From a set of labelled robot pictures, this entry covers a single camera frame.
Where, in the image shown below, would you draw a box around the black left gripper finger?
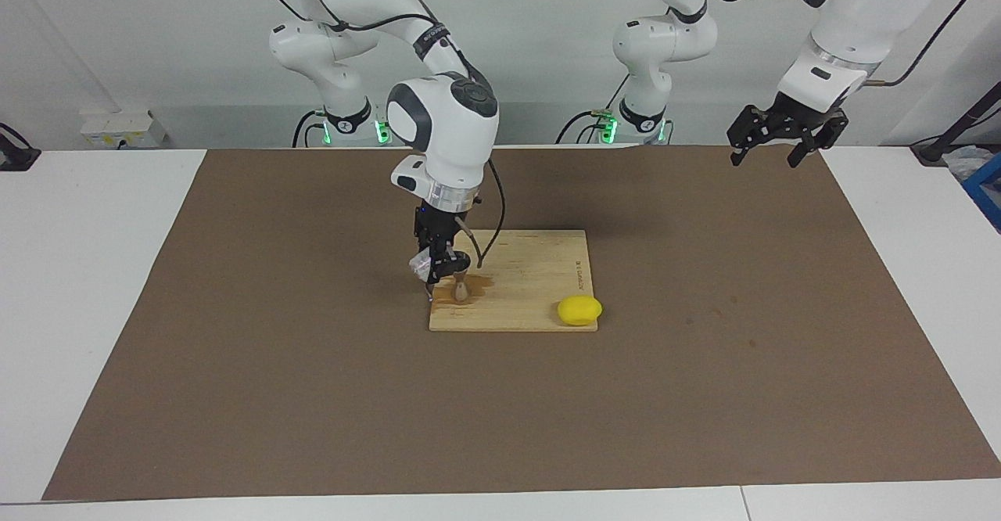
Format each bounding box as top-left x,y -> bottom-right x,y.
788,110 -> 849,168
727,103 -> 783,167

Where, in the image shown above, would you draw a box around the wooden cutting board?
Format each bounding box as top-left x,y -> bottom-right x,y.
423,229 -> 599,332

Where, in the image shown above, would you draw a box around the yellow lemon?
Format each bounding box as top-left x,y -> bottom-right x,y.
557,295 -> 604,326

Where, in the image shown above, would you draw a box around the black stand leg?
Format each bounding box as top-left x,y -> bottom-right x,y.
911,79 -> 1001,166

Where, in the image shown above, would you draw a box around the clear plastic bag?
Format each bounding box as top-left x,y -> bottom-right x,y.
942,144 -> 1001,185

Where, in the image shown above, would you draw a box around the blue box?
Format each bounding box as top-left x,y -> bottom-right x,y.
962,163 -> 1001,232

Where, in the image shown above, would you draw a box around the brown table mat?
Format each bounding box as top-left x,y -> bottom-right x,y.
43,144 -> 1001,501

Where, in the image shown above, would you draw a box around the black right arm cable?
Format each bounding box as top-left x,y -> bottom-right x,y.
257,0 -> 508,270

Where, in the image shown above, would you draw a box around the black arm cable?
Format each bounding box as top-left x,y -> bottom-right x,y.
868,0 -> 980,88
257,0 -> 508,270

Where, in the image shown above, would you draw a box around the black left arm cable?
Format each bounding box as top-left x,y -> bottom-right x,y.
868,0 -> 980,88

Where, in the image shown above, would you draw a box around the black left base cables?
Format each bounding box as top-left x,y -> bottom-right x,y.
555,75 -> 631,145

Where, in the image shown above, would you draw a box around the black base cables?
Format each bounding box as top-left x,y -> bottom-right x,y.
292,109 -> 328,148
555,75 -> 631,145

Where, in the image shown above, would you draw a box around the black right base cables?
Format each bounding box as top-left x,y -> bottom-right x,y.
292,109 -> 328,148

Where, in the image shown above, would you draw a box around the black clamp mount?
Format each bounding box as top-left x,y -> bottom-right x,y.
0,122 -> 41,171

